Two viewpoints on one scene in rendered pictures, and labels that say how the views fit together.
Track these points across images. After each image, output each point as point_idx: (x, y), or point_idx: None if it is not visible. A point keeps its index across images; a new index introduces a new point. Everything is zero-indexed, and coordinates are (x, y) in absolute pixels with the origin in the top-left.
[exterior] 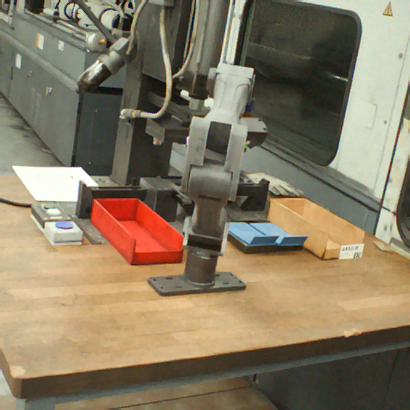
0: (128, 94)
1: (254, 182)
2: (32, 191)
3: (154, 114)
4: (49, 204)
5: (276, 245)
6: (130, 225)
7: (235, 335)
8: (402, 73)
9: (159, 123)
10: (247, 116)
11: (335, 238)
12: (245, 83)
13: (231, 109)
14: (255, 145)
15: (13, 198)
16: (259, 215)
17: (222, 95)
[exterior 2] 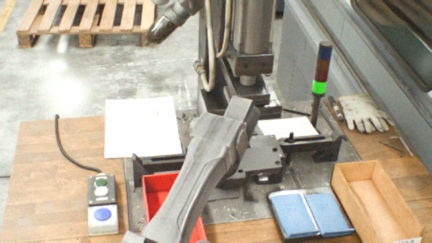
0: (200, 42)
1: (327, 134)
2: (107, 142)
3: (205, 86)
4: (101, 179)
5: (320, 234)
6: None
7: None
8: None
9: (206, 100)
10: (323, 63)
11: (396, 215)
12: (217, 157)
13: (181, 212)
14: (270, 174)
15: (85, 154)
16: (327, 170)
17: (179, 183)
